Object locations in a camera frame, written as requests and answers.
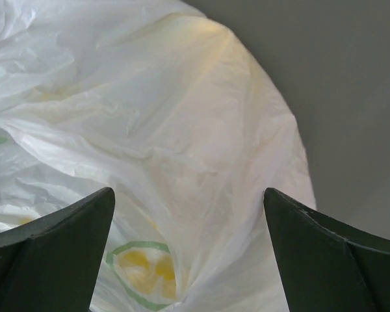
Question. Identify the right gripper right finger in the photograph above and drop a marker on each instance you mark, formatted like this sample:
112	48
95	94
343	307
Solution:
325	264

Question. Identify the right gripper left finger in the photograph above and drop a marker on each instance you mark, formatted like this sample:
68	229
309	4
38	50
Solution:
52	263

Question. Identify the white plastic bag with fruit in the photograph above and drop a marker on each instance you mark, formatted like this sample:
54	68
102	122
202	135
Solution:
171	111

